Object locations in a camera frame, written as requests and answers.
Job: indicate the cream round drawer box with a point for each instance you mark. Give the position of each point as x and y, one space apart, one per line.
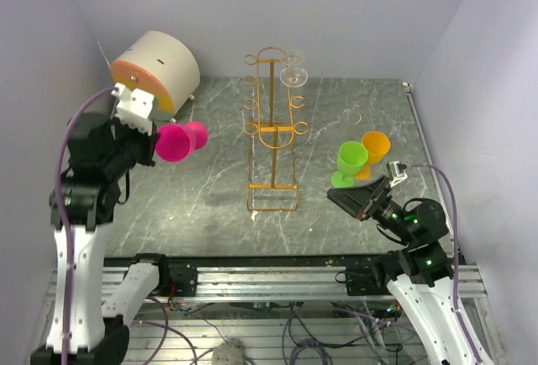
161 65

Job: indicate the orange plastic goblet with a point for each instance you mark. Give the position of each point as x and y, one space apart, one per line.
377 145

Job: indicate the clear round wine glass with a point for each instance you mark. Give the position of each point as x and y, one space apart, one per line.
293 57

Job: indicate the green plastic goblet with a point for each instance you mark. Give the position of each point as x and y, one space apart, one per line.
351 158

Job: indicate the clear glass tumbler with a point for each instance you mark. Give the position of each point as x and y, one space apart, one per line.
351 121

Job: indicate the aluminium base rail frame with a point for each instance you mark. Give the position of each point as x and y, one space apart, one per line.
260 284

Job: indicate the grey fuzzy ball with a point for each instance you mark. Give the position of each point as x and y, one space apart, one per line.
231 352

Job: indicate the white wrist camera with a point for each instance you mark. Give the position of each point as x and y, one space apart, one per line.
134 108
397 172

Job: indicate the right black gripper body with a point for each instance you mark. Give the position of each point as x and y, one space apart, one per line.
380 203

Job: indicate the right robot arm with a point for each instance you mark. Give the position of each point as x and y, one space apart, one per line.
420 276

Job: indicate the gold wire wine glass rack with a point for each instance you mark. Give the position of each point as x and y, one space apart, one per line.
263 128

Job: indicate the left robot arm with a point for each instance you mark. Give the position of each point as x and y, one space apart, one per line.
86 328

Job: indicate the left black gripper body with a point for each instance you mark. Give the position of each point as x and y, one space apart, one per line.
138 145

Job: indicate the magenta plastic goblet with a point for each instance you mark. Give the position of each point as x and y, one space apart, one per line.
178 141

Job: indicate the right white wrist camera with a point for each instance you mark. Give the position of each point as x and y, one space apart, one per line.
397 172

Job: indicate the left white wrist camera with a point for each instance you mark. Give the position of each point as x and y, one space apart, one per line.
134 108

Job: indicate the clear flute wine glass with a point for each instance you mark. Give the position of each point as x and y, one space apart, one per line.
293 76

